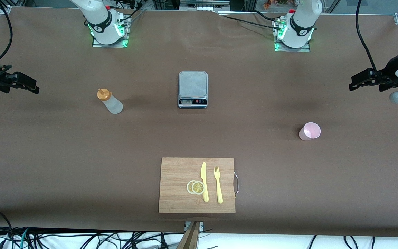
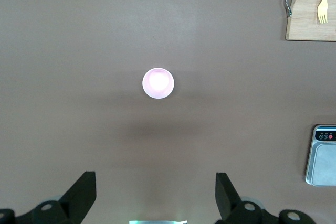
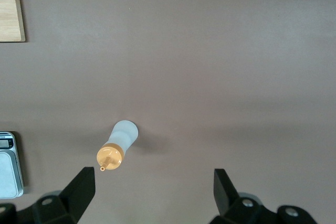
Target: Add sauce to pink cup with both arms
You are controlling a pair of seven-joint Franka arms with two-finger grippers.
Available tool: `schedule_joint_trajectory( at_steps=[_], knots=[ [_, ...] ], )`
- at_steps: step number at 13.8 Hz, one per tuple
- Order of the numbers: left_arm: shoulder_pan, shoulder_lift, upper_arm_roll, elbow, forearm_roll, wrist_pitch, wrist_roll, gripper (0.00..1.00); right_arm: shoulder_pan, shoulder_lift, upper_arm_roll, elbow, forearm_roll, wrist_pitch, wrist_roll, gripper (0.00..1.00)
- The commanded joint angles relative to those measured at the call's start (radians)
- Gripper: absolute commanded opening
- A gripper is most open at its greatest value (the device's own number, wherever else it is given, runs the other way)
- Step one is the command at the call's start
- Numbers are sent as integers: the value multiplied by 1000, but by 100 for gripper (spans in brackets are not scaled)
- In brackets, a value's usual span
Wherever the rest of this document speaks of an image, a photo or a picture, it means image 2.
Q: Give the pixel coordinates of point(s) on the pink plastic cup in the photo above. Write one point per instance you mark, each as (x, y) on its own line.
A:
(158, 83)

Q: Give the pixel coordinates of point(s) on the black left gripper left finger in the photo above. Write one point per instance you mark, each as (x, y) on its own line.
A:
(76, 197)

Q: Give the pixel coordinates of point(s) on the silver digital kitchen scale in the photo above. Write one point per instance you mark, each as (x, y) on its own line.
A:
(324, 163)

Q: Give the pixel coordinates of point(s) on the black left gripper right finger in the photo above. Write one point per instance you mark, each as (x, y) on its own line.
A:
(227, 197)

